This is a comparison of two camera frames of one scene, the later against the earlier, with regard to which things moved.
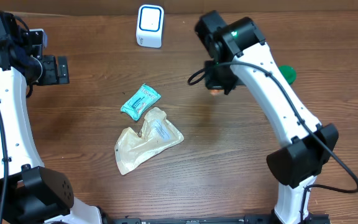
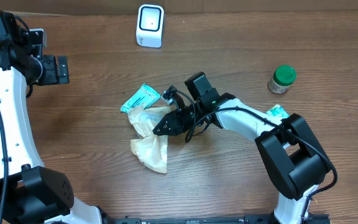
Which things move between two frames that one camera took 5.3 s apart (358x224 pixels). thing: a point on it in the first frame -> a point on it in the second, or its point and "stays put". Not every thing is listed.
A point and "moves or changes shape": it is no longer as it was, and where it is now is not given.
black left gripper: [53, 76] stays put
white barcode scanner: [150, 25] stays put
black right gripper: [213, 82] -> [175, 122]
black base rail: [214, 219] stays put
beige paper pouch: [156, 134] moves or changes shape
